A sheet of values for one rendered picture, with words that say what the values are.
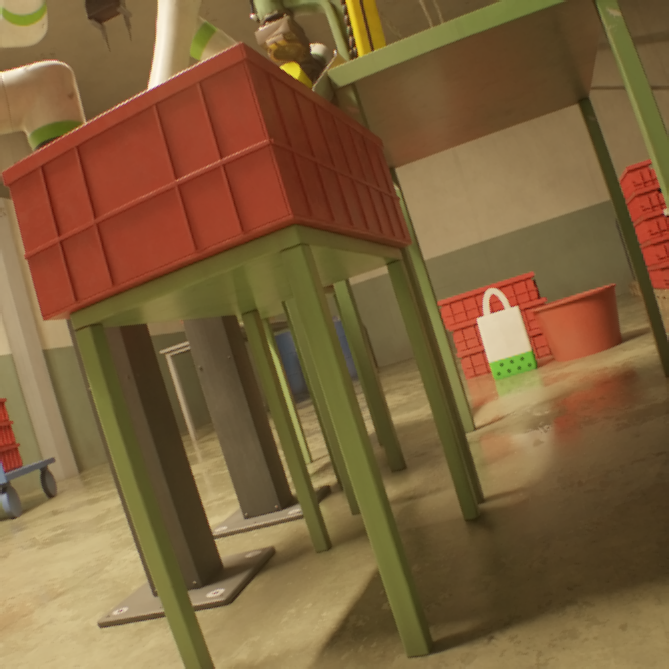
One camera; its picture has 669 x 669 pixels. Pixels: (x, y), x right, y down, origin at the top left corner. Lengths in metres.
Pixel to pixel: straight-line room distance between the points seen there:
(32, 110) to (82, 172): 0.64
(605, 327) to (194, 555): 2.58
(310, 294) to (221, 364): 1.12
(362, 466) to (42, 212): 0.54
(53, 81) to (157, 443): 0.79
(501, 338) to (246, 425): 2.00
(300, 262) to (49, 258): 0.36
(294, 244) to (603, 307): 2.82
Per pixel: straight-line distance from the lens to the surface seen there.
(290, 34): 1.84
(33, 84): 1.57
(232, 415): 1.90
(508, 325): 3.61
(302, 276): 0.80
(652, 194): 4.66
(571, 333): 3.50
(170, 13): 2.03
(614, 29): 1.45
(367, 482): 0.80
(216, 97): 0.84
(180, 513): 1.40
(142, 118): 0.89
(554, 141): 10.07
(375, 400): 2.01
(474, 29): 1.46
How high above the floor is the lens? 0.38
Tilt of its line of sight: 1 degrees up
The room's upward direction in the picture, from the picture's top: 17 degrees counter-clockwise
